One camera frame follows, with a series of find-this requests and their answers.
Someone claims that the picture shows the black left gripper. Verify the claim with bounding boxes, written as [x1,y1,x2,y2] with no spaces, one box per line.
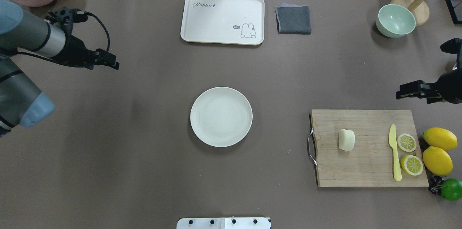
[45,8,120,70]

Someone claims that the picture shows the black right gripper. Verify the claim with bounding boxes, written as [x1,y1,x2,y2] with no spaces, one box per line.
[396,70,462,104]

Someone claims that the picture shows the cream round plate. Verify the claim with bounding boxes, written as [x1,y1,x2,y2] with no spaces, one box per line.
[189,86,253,148]

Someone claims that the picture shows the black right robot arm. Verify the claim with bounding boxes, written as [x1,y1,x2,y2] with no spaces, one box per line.
[396,38,462,104]

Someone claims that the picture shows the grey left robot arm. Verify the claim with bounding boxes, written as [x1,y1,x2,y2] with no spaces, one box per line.
[0,0,120,137]

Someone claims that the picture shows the cream rabbit serving tray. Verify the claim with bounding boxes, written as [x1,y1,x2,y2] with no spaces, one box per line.
[180,0,265,45]

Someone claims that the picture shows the whole yellow lemon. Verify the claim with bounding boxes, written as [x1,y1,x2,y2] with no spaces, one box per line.
[422,146,453,176]
[423,127,458,151]

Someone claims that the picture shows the lemon half upper slice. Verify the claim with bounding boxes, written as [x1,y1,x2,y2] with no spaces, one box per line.
[397,133,418,153]

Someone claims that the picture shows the lemon half slice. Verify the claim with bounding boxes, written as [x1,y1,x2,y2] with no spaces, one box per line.
[400,155,424,176]
[397,133,418,153]

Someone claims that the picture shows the mint green bowl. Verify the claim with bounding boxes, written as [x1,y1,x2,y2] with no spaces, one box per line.
[375,4,417,38]

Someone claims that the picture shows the lemon half lower slice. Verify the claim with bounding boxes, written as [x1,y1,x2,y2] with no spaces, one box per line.
[400,155,424,176]

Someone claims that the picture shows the yellow plastic knife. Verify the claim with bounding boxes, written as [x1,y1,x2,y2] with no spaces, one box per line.
[388,124,402,181]

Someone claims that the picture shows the bamboo cutting board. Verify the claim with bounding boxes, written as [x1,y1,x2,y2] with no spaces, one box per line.
[310,109,429,187]

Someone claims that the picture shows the dark grapes bunch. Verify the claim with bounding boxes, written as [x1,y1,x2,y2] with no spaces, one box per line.
[428,175,444,195]

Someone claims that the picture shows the green lime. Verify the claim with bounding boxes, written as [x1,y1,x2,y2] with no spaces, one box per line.
[440,178,462,201]

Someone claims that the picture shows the folded grey cloth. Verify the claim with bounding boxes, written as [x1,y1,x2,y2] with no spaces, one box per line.
[275,3,312,35]

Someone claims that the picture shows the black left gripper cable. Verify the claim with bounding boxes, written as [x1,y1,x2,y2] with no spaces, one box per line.
[74,10,111,53]

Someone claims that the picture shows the black frame at edge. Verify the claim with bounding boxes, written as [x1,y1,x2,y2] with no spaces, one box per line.
[445,0,462,25]

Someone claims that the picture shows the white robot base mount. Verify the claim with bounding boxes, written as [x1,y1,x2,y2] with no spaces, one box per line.
[176,216,272,229]

